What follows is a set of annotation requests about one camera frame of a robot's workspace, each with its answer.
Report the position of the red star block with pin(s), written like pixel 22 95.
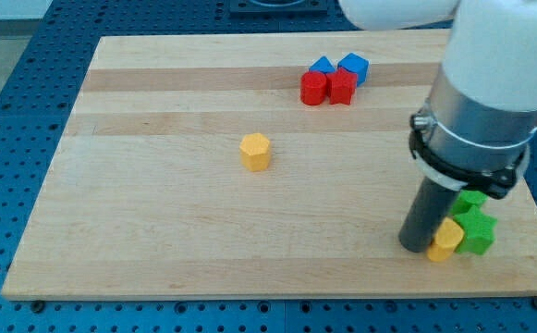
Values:
pixel 341 86

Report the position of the blue cube block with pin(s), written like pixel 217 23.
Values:
pixel 355 64

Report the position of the wooden board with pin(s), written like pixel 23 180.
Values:
pixel 146 197

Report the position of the green block behind star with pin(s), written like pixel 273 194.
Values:
pixel 466 200

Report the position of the blue triangle block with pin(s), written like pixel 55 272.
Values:
pixel 323 64

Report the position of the yellow heart block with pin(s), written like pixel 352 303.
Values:
pixel 445 241

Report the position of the red cylinder block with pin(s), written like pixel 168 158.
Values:
pixel 313 88

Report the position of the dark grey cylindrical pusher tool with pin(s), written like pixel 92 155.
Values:
pixel 427 212

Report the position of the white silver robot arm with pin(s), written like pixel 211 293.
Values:
pixel 474 129

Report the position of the yellow hexagon block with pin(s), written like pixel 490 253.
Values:
pixel 255 152

